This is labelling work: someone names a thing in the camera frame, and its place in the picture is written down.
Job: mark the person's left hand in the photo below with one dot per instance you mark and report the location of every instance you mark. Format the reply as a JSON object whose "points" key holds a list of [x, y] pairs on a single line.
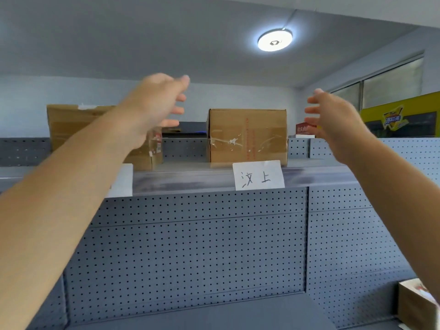
{"points": [[151, 103]]}

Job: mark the person's right hand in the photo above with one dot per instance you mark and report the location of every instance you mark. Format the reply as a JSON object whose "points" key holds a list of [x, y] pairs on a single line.
{"points": [[340, 127]]}

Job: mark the grey shelf with clear rail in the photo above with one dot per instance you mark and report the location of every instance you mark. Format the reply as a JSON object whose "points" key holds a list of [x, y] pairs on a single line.
{"points": [[192, 178]]}

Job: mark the taped brown cardboard box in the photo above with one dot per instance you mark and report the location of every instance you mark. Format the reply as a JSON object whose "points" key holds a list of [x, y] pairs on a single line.
{"points": [[62, 127], [247, 137]]}

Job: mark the person's left forearm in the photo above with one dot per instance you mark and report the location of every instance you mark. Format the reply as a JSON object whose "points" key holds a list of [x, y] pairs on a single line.
{"points": [[51, 219]]}

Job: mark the person's right forearm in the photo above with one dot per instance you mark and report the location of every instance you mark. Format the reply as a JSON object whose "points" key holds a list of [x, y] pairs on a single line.
{"points": [[402, 202]]}

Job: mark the grey metal shelf board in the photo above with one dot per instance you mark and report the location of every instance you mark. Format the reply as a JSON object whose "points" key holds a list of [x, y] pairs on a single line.
{"points": [[206, 312]]}

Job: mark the red printed carton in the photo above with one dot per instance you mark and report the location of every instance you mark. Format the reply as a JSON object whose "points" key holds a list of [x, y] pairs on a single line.
{"points": [[304, 130]]}

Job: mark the yellow display cabinet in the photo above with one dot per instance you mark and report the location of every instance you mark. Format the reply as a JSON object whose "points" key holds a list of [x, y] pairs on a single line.
{"points": [[398, 116]]}

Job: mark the window with blinds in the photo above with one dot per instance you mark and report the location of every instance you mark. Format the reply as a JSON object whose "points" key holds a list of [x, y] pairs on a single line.
{"points": [[392, 82]]}

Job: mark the white handwritten paper label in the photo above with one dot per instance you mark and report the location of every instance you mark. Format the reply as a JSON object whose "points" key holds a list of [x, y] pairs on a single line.
{"points": [[120, 182], [258, 175]]}

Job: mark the round ceiling lamp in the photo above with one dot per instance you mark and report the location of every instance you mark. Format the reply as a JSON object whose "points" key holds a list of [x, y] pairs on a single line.
{"points": [[275, 40]]}

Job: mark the grey pegboard back panel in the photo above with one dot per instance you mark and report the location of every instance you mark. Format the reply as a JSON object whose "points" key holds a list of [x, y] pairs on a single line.
{"points": [[343, 237], [51, 309], [192, 250]]}

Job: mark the dark slotted upright post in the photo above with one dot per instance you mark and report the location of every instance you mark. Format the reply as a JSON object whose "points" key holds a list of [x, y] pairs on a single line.
{"points": [[306, 237], [65, 299]]}

